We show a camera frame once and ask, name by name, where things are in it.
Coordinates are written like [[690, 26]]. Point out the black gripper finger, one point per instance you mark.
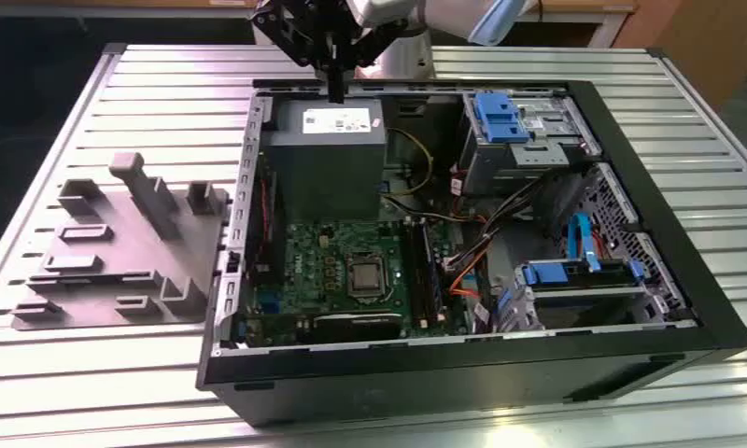
[[367, 46], [285, 32]]

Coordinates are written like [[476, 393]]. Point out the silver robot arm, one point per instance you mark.
[[397, 51]]

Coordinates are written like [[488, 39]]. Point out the grey power supply unit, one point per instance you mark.
[[322, 172]]

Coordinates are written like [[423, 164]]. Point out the metal drive cage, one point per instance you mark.
[[535, 154]]

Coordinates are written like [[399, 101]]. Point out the white framed wooden desk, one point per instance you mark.
[[609, 23]]

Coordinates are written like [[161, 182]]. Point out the green motherboard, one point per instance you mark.
[[304, 242]]

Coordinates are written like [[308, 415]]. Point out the silver CPU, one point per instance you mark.
[[365, 276]]

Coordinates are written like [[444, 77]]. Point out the grey parts rack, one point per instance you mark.
[[136, 252]]

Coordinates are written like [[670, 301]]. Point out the CPU socket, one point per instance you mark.
[[368, 296]]

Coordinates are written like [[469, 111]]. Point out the brown wooden cabinet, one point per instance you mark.
[[710, 46]]

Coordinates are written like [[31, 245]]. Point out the blue disk carrier with disk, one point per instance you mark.
[[544, 274]]

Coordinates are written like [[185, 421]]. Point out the black graphics card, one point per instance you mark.
[[357, 326]]

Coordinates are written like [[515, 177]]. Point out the black open PC case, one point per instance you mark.
[[411, 387]]

